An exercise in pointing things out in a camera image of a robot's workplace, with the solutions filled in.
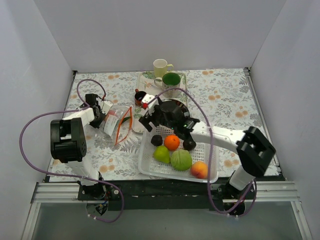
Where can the fake peach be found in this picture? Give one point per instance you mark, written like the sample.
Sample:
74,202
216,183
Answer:
199,170

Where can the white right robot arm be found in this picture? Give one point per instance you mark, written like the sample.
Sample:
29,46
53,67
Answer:
252,147

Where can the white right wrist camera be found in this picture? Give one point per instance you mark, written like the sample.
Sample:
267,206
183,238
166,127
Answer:
150,100

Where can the green interior floral mug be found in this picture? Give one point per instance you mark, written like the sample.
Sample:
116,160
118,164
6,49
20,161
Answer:
168,83

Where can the clear zip top bag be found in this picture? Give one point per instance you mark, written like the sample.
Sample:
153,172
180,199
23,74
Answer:
112,129

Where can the small orange black cup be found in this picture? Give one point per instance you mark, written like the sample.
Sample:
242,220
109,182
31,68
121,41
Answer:
138,97

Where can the fake green apple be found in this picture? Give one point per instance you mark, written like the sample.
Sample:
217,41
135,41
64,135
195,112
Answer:
162,154

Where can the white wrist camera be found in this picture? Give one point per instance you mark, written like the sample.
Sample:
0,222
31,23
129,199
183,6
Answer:
106,105
150,100

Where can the floral serving tray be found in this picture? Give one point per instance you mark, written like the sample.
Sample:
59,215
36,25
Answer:
145,83

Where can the fake orange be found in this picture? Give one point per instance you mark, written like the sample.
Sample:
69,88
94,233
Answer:
171,142

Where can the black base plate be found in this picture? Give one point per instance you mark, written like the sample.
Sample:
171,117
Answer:
163,194

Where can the aluminium frame rail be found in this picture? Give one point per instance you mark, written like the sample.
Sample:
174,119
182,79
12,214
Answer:
60,192

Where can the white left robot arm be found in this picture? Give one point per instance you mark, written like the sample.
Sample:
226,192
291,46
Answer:
68,144

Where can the fake green cucumber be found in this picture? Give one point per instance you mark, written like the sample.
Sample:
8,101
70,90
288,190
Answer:
128,117

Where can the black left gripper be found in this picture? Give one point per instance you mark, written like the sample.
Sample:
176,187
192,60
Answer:
100,116

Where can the striped rim ceramic plate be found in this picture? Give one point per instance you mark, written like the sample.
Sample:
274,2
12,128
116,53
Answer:
182,106

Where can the fake dark plum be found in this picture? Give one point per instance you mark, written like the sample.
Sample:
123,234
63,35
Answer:
189,145
157,140

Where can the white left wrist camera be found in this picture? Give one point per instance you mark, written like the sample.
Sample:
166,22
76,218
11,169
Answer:
106,105

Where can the pale yellow mug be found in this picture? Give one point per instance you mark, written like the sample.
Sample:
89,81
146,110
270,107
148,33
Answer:
161,67

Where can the white plastic basket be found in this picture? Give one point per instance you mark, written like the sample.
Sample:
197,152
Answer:
148,165

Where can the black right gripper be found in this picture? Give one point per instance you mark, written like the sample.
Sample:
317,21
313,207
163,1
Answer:
150,119

